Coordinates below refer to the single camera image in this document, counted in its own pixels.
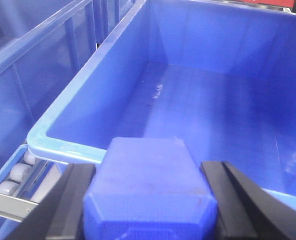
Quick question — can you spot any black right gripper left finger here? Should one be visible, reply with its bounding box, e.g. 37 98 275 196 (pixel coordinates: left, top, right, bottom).
10 163 96 240

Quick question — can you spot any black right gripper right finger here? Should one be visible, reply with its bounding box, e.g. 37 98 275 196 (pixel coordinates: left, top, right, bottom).
200 161 296 240

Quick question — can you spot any blue bottle-shaped plastic part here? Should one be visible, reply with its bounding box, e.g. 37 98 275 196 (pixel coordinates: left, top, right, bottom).
84 137 217 240

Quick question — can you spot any white roller conveyor track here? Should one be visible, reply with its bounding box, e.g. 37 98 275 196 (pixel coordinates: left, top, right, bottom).
0 143 68 223

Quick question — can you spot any large blue target bin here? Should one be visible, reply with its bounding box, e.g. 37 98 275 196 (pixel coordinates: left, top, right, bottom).
27 0 296 209

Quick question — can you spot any blue neighbour bin left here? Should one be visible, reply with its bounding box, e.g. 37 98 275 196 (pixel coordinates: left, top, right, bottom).
0 0 143 186

